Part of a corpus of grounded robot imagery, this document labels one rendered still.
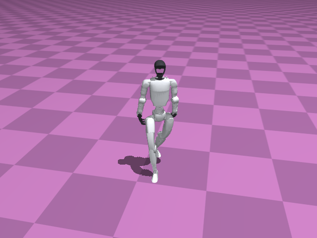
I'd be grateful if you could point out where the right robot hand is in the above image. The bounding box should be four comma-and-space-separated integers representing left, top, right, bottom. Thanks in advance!
137, 114, 146, 125

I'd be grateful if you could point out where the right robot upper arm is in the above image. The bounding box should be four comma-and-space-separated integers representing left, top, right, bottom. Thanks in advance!
139, 79, 151, 104

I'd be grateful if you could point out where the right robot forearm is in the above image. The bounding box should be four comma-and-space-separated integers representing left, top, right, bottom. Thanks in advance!
137, 98, 144, 115

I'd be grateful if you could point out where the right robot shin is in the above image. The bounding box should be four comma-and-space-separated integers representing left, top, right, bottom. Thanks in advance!
149, 150, 157, 173

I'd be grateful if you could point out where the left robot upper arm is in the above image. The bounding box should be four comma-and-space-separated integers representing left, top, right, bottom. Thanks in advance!
169, 79, 179, 103

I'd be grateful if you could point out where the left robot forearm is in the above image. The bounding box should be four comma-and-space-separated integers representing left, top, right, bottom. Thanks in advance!
172, 102, 179, 115

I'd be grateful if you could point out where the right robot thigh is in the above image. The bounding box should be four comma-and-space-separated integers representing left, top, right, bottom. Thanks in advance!
145, 115, 157, 153

